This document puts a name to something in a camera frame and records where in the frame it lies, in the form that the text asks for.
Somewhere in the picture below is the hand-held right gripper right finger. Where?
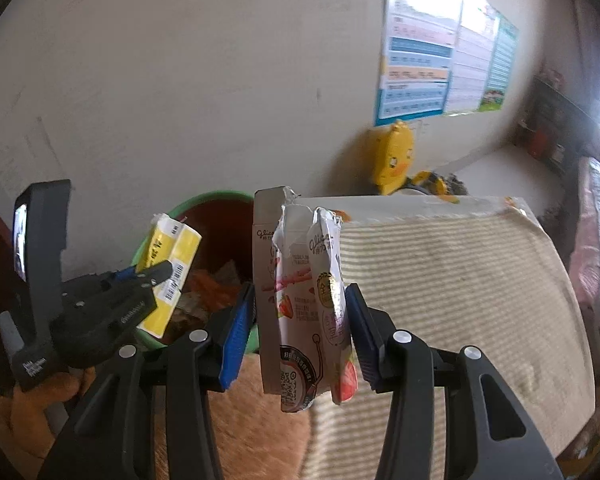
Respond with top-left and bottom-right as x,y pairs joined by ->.
344,282 -> 563,480

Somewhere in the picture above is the teal wall poster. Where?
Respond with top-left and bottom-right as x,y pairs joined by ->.
477,10 -> 521,112

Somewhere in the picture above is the white snack box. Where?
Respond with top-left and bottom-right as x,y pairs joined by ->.
252,186 -> 358,413

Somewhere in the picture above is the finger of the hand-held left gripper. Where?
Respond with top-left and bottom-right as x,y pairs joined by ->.
100,265 -> 141,283
115,260 -> 175,306

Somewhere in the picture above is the green bin red inside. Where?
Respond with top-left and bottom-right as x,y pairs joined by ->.
130,189 -> 261,356

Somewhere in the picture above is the white board orange print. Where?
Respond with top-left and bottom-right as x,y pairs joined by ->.
292,195 -> 541,233

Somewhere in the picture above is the yellow toy excavator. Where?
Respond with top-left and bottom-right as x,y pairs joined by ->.
410,169 -> 468,197

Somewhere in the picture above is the yellow carton box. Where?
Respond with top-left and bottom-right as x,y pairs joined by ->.
136,212 -> 203,338

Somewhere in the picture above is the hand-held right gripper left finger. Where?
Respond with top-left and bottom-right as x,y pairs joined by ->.
37,282 -> 258,480

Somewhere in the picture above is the yellow duck toy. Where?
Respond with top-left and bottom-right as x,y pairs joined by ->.
370,120 -> 416,196

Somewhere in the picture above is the white and pink wall poster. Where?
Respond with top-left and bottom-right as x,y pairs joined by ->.
445,0 -> 501,116

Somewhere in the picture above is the orange and blue wrapper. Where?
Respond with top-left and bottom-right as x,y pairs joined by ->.
185,267 -> 241,316

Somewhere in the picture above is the large blue-bordered wall poster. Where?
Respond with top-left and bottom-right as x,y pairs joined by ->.
374,0 -> 463,127

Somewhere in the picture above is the dark metal shelf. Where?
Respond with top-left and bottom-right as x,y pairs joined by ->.
517,62 -> 600,176

